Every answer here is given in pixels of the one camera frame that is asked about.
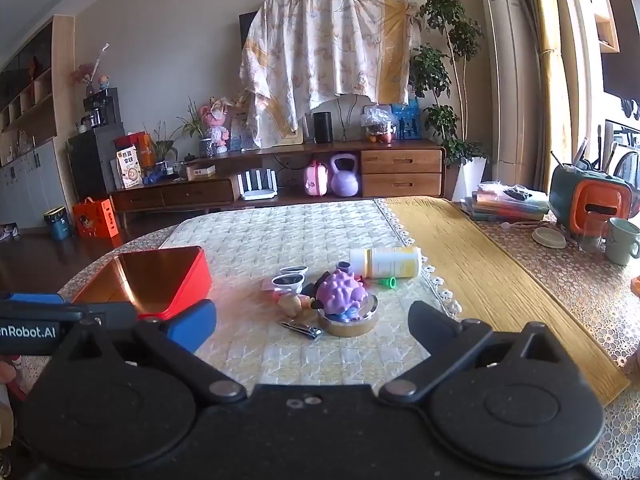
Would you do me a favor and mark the white snack box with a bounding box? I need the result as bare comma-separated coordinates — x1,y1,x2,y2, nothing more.
115,149,142,190

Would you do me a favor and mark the black mini fridge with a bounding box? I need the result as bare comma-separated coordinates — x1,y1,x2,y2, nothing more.
67,122,126,201

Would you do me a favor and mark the blue bucket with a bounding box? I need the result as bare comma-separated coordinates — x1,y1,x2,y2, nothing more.
43,205,70,241

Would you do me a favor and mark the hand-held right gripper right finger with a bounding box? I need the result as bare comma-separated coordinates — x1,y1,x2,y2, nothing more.
378,301,566,403

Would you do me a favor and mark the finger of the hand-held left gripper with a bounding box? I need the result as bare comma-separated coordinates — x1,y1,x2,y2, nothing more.
0,292,65,306

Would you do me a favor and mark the wooden wall cabinet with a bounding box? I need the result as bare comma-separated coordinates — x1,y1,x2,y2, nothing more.
0,14,76,231

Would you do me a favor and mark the white square planter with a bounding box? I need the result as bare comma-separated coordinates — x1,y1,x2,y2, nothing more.
452,156,487,202

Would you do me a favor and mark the round pale lid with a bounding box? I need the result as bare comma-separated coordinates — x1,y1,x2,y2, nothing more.
531,226,568,250

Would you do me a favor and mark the blue picture card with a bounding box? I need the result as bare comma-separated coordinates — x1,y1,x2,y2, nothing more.
391,101,421,140

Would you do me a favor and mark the pale green mug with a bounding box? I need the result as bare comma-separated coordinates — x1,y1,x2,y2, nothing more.
604,217,640,266

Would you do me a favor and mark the red metal tin box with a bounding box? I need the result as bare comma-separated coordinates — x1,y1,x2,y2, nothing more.
72,246,213,322

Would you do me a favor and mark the black television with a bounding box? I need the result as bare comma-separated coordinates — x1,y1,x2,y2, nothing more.
238,11,264,56

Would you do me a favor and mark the quilted pale mat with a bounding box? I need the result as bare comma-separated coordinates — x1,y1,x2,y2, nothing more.
159,198,464,392

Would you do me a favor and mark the small leafy potted plant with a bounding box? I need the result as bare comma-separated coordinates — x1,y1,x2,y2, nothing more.
143,122,180,164

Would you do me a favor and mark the floral cloth cover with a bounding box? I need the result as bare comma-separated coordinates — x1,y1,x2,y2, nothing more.
239,0,422,150

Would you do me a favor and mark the wooden wall shelf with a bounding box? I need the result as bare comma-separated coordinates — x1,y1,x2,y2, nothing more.
594,0,621,54

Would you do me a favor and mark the plastic bag of snacks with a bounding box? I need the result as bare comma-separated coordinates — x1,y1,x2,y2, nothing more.
359,104,399,145

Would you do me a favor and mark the pink toy suitcase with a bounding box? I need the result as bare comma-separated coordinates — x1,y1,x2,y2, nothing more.
303,160,330,197

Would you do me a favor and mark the white router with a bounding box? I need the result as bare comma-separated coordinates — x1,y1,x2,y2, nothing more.
236,168,280,202

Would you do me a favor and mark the black coffee machine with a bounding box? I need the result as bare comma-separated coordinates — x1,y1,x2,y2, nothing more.
79,87,121,134

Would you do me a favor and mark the white bottle with yellow label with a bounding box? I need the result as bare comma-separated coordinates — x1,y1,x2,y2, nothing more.
349,246,423,280

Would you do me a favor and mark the teal and orange storage box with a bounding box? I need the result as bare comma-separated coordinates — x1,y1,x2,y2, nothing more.
548,125,634,236

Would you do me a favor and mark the pink plush doll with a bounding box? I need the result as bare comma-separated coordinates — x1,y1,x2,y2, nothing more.
200,97,231,155

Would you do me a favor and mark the silver nail clipper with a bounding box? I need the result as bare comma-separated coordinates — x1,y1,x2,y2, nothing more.
280,320,323,340

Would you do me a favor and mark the purple kettlebell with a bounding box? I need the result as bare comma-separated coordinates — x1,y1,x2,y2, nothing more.
328,153,361,197

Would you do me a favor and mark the orange carton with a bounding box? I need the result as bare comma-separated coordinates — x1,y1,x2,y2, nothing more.
72,197,120,240

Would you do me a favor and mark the yellow curtain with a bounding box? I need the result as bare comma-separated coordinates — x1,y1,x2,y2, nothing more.
529,0,574,192

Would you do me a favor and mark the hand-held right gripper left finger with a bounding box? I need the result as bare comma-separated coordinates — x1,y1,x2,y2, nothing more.
65,300,248,403

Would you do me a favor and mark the yellow ribbed mat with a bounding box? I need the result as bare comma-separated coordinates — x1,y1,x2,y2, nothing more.
384,195,632,407

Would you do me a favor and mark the tall potted tree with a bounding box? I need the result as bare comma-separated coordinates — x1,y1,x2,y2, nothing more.
408,0,494,167

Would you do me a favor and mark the wooden TV cabinet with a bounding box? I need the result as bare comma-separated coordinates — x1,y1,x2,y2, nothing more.
108,138,447,227

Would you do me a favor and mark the potted plant in striped pot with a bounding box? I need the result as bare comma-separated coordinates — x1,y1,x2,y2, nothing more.
177,97,216,159

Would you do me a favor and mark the stack of books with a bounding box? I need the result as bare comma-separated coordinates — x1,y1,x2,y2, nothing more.
459,182,551,222

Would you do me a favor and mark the covered standing air conditioner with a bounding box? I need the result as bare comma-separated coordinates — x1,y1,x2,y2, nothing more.
472,0,544,197

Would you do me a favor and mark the orange gift bag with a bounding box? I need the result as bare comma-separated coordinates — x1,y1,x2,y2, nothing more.
114,131,155,170

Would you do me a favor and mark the vase of dried flowers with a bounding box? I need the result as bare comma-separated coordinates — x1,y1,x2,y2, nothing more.
69,42,111,96

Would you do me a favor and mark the black cylinder speaker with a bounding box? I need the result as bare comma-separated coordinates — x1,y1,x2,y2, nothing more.
313,111,334,144

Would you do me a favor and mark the purple spiky toy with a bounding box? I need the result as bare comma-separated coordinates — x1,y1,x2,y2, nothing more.
315,268,369,317

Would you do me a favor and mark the lace tablecloth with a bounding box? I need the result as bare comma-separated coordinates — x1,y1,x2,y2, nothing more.
0,199,640,480

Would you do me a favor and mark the clear glass cup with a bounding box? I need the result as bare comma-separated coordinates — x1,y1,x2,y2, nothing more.
577,209,609,255

